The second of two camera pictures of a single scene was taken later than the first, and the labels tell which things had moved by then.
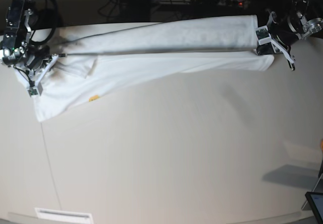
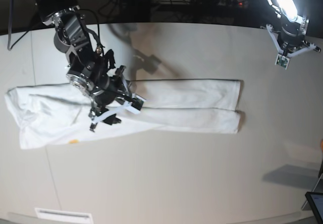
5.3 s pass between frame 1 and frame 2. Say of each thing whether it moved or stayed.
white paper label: stayed
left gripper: moved
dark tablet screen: stayed
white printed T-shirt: moved
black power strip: stayed
